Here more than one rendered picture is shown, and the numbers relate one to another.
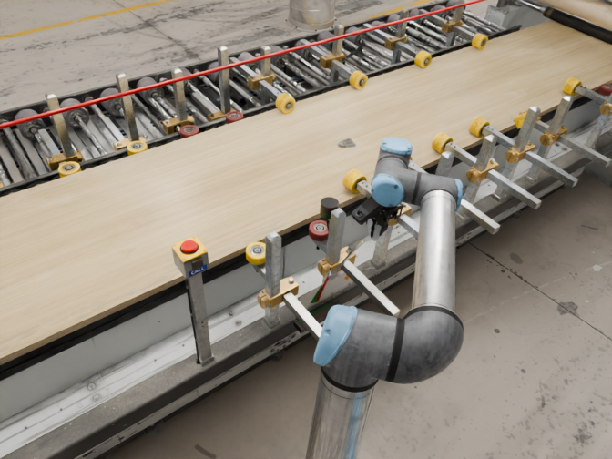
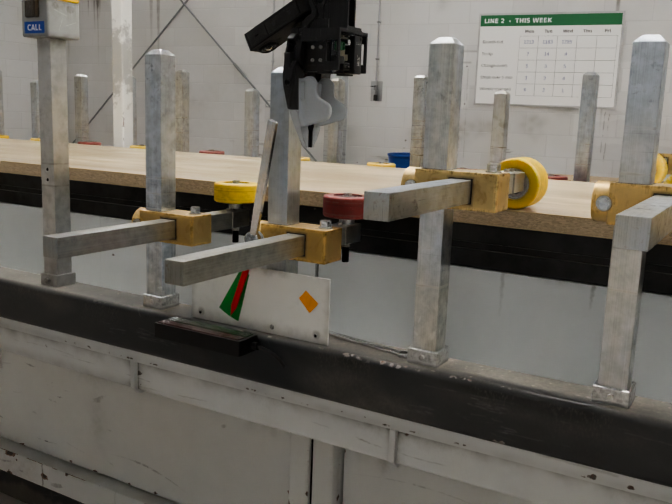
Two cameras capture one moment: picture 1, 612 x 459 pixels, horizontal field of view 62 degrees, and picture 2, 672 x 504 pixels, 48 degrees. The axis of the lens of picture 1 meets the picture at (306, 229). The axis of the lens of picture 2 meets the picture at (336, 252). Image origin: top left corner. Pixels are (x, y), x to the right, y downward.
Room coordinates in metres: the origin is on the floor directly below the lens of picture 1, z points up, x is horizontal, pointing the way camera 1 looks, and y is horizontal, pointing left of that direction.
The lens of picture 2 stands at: (0.89, -1.20, 1.04)
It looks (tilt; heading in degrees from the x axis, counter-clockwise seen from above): 10 degrees down; 69
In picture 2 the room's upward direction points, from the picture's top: 2 degrees clockwise
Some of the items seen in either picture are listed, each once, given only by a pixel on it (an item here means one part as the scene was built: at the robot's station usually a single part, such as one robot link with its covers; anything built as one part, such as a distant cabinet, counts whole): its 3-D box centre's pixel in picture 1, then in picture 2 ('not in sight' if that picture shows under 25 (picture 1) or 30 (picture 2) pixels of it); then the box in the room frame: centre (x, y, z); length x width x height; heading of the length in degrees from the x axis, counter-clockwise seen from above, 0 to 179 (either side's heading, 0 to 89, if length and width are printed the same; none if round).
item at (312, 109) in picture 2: (382, 230); (312, 112); (1.21, -0.25, 1.04); 0.06 x 0.03 x 0.09; 128
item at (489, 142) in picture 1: (474, 185); not in sight; (1.69, -0.68, 0.88); 0.03 x 0.03 x 0.48; 39
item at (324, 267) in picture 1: (335, 261); (296, 240); (1.23, -0.12, 0.85); 0.13 x 0.06 x 0.05; 129
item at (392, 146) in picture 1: (393, 159); not in sight; (1.22, -0.24, 1.31); 0.10 x 0.09 x 0.12; 170
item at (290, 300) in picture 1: (290, 300); (160, 231); (1.05, 0.03, 0.84); 0.43 x 0.03 x 0.04; 39
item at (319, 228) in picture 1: (319, 237); (346, 227); (1.34, -0.05, 0.85); 0.08 x 0.08 x 0.11
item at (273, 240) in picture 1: (272, 287); (160, 196); (1.06, 0.09, 0.89); 0.03 x 0.03 x 0.48; 39
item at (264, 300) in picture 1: (278, 293); (171, 225); (1.07, 0.08, 0.84); 0.13 x 0.06 x 0.05; 129
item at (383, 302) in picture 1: (352, 273); (278, 249); (1.19, -0.18, 0.84); 0.43 x 0.03 x 0.04; 39
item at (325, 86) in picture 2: (375, 224); (327, 113); (1.24, -0.23, 1.04); 0.06 x 0.03 x 0.09; 128
